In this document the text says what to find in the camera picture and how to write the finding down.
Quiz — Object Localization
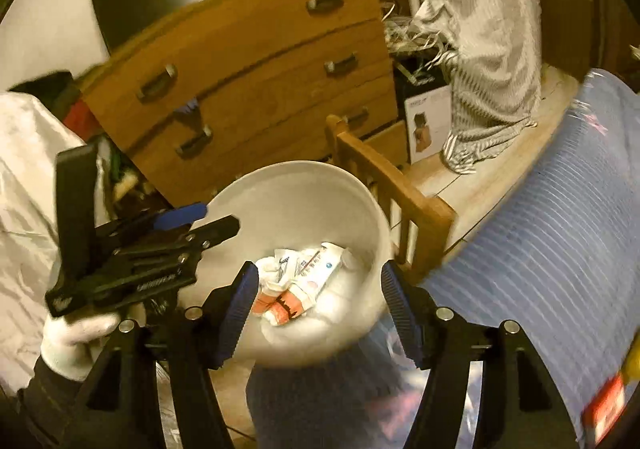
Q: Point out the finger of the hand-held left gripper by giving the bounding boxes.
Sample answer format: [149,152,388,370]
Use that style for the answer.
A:
[120,215,241,262]
[97,203,207,242]

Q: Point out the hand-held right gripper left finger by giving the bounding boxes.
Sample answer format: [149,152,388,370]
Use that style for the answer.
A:
[70,260,261,449]

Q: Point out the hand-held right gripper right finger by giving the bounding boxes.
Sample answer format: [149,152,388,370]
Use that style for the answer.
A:
[380,260,581,449]

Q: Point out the red and white packet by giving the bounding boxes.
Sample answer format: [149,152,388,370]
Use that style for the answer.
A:
[251,281,278,319]

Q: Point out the white plastic wrapper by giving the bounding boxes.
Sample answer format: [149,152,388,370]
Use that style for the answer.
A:
[255,249,291,287]

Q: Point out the white plastic bucket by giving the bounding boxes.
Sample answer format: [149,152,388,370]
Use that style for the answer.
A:
[170,160,393,370]

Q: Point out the red box white label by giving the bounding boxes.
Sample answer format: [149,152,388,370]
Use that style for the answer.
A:
[582,374,628,445]

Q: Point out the yellow snack packet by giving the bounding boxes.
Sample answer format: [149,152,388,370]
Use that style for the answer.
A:
[620,349,640,382]

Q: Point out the person's left forearm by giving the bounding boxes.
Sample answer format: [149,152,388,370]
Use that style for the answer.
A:
[17,359,101,449]

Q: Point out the person's left hand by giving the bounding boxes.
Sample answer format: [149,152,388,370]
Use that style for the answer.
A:
[40,311,123,382]

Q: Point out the white satin cloth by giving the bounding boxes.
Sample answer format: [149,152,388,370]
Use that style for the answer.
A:
[0,92,111,395]

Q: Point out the green cloth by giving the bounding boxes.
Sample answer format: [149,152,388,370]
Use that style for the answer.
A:
[107,144,131,180]

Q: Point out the red cloth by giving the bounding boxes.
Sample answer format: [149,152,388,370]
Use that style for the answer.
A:
[64,99,101,140]

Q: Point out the wooden stool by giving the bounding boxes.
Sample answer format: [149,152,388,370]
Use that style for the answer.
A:
[325,114,458,280]

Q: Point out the blue cloth scrap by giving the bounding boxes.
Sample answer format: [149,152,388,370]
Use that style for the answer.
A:
[172,99,201,122]

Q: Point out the black cloth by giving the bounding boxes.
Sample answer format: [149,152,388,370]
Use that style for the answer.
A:
[10,72,81,115]

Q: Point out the blue checked star bedsheet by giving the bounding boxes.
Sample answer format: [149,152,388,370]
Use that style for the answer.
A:
[245,69,640,449]

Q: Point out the wooden dresser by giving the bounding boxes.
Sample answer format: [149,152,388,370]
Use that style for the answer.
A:
[80,0,411,205]

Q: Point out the white picture box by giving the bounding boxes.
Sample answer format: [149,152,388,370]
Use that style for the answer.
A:
[404,85,451,165]

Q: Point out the grey striped cloth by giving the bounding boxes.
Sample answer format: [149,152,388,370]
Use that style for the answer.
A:
[372,0,543,175]

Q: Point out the brown wooden door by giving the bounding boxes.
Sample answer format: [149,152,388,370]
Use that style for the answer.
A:
[520,0,601,80]

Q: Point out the brown wooden wardrobe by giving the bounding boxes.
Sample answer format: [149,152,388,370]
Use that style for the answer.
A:
[590,0,640,95]

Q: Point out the tangle of white cables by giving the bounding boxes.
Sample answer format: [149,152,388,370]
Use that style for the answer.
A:
[382,4,458,80]

